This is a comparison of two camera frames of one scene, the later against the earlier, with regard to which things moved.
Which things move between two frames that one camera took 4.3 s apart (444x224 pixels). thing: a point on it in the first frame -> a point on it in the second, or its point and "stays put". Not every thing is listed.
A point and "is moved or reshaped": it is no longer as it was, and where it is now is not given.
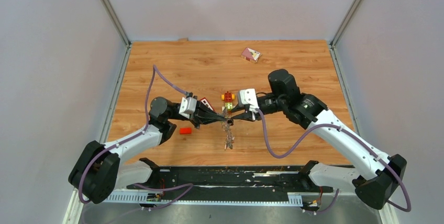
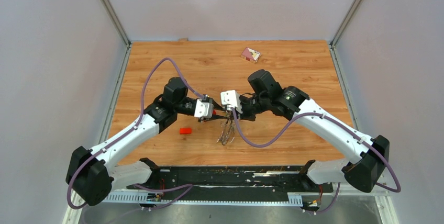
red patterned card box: (251, 55) stays put
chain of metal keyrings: (230, 139) is moved or reshaped
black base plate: (228, 183) stays put
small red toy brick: (185, 130) stays put
